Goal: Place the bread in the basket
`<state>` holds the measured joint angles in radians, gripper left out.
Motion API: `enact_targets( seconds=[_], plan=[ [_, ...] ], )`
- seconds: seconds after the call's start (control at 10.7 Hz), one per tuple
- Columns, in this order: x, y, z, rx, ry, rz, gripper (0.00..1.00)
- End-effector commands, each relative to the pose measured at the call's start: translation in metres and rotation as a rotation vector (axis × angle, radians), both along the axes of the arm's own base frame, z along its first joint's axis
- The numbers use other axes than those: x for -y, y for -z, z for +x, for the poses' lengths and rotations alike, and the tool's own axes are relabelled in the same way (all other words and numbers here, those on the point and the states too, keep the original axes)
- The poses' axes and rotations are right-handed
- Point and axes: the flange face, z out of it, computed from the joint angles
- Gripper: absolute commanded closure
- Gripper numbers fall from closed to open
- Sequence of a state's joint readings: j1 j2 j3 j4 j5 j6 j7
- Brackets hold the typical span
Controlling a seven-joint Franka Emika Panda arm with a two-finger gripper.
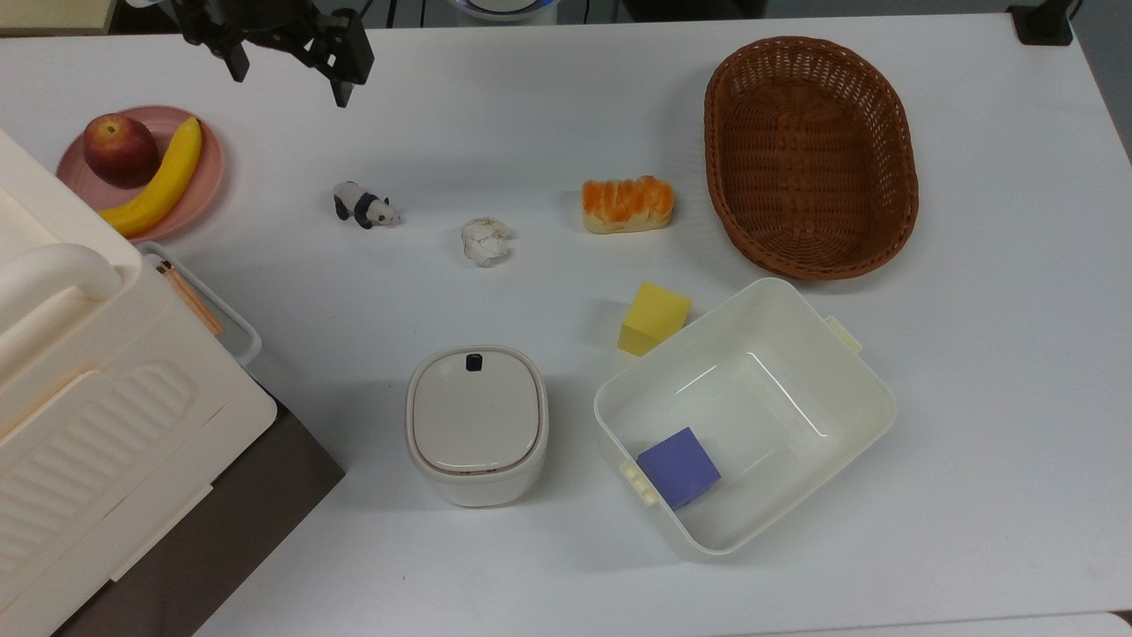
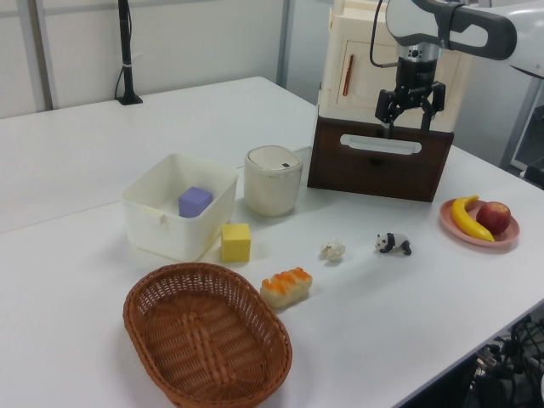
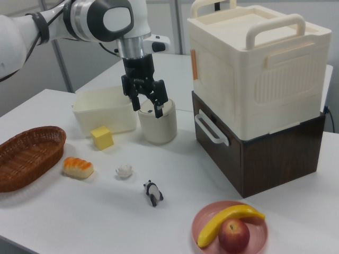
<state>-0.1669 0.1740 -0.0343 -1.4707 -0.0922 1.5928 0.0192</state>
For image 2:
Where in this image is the yellow toy banana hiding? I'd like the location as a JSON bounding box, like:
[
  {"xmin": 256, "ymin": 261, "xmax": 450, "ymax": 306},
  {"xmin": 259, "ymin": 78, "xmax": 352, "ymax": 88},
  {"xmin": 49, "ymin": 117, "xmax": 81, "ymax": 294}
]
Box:
[{"xmin": 450, "ymin": 195, "xmax": 496, "ymax": 243}]

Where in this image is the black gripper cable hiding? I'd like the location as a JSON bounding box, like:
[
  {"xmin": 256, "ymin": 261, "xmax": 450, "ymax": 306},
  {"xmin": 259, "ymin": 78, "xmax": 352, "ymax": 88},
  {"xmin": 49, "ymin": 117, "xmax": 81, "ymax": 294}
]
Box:
[{"xmin": 368, "ymin": 0, "xmax": 400, "ymax": 69}]

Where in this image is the yellow foam cube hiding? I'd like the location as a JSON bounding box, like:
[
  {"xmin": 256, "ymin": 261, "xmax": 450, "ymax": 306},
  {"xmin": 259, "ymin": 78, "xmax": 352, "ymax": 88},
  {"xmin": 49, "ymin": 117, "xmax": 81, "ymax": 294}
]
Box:
[{"xmin": 220, "ymin": 222, "xmax": 252, "ymax": 263}]

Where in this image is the black cable bundle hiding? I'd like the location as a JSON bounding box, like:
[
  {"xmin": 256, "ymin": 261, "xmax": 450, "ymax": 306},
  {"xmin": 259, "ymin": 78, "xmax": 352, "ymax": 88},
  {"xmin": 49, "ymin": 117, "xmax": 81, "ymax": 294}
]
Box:
[{"xmin": 473, "ymin": 313, "xmax": 544, "ymax": 408}]

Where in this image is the crumpled white paper ball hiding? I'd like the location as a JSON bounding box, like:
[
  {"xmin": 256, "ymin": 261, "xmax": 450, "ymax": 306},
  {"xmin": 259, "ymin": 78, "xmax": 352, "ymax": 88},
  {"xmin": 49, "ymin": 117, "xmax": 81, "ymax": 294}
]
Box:
[{"xmin": 319, "ymin": 238, "xmax": 346, "ymax": 263}]

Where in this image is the brown wicker basket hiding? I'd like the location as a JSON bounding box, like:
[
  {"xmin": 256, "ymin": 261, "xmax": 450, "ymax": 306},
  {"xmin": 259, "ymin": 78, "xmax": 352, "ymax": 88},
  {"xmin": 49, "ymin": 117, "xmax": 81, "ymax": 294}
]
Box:
[{"xmin": 122, "ymin": 262, "xmax": 294, "ymax": 408}]

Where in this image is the cream lidded trash can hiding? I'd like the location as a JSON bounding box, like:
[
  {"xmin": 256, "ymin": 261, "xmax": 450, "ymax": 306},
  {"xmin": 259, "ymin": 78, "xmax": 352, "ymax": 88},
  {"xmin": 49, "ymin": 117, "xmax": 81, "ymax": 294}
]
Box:
[{"xmin": 243, "ymin": 144, "xmax": 303, "ymax": 218}]

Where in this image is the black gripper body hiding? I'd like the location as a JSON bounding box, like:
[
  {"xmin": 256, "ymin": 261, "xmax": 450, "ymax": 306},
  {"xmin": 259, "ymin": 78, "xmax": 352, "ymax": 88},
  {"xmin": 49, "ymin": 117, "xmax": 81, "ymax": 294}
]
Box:
[{"xmin": 395, "ymin": 57, "xmax": 439, "ymax": 102}]

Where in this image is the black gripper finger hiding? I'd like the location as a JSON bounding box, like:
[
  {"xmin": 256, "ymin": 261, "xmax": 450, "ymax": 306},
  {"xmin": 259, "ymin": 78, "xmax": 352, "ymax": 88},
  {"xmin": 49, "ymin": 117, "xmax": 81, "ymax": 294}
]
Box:
[
  {"xmin": 418, "ymin": 80, "xmax": 447, "ymax": 131},
  {"xmin": 375, "ymin": 87, "xmax": 405, "ymax": 141}
]

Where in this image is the toy panda figure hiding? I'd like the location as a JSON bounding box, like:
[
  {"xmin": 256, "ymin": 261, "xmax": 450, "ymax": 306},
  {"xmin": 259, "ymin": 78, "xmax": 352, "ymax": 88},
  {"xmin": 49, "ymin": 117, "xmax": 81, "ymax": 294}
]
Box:
[{"xmin": 373, "ymin": 231, "xmax": 413, "ymax": 257}]

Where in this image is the black camera stand pole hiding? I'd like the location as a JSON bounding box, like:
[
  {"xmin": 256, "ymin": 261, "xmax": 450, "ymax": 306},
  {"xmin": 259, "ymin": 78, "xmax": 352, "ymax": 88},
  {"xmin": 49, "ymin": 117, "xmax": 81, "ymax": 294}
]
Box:
[{"xmin": 115, "ymin": 0, "xmax": 144, "ymax": 106}]

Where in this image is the red toy apple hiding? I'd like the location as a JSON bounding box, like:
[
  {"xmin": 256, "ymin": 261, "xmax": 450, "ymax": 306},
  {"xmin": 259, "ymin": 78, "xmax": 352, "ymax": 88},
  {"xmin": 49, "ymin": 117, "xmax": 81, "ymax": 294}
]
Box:
[{"xmin": 475, "ymin": 201, "xmax": 512, "ymax": 235}]

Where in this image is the white plastic storage bin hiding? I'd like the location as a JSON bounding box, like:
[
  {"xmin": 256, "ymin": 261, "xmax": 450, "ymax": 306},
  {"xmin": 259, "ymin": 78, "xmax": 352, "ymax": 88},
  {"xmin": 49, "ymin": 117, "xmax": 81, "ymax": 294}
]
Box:
[{"xmin": 121, "ymin": 153, "xmax": 240, "ymax": 263}]

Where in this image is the cream plastic toy cabinet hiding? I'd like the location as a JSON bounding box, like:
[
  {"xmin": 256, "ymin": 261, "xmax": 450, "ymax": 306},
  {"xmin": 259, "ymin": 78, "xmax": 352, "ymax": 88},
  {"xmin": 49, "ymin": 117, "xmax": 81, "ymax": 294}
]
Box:
[{"xmin": 317, "ymin": 0, "xmax": 473, "ymax": 133}]

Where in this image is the pink plate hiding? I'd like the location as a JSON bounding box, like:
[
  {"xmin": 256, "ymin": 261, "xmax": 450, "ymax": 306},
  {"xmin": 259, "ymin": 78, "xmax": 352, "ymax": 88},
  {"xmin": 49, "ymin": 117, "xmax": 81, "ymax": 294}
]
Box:
[{"xmin": 439, "ymin": 198, "xmax": 521, "ymax": 248}]

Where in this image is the orange glazed toy bread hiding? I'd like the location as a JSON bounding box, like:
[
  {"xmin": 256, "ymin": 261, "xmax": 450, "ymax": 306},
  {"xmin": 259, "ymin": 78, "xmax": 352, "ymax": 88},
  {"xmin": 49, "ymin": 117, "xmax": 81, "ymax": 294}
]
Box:
[{"xmin": 259, "ymin": 266, "xmax": 314, "ymax": 309}]

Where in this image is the orange wooden door handle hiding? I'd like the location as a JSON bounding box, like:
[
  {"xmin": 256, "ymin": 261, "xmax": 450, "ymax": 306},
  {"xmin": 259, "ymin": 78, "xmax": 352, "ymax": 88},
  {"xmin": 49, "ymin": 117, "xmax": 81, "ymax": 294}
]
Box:
[{"xmin": 342, "ymin": 54, "xmax": 356, "ymax": 98}]

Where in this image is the dark brown wooden drawer box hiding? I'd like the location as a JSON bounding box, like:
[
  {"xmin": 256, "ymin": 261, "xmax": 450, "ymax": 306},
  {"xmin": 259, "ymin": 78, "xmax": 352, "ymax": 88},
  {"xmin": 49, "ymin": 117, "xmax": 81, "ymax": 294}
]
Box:
[{"xmin": 306, "ymin": 114, "xmax": 456, "ymax": 203}]

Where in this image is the purple foam cube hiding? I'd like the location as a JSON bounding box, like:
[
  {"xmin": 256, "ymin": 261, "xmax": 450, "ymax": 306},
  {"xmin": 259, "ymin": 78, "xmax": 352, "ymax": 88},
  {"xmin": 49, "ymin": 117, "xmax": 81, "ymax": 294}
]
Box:
[{"xmin": 178, "ymin": 185, "xmax": 214, "ymax": 219}]

